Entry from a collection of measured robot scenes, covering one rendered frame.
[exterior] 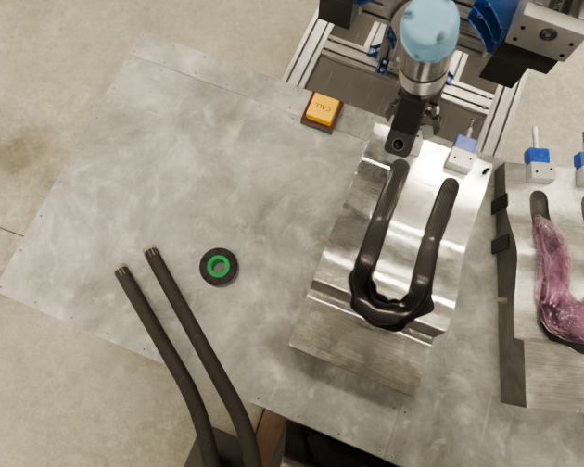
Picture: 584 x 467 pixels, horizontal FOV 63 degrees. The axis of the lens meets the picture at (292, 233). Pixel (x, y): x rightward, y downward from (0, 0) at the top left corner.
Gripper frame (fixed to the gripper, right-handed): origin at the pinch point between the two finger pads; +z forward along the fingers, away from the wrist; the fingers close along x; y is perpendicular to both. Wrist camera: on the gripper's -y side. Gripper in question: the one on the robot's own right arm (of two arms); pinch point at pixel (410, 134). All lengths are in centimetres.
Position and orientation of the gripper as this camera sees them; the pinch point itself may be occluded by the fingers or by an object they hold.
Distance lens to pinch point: 100.3
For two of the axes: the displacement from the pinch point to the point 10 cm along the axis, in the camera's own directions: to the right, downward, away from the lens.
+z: 1.8, 1.8, 9.7
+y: 3.6, -9.3, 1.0
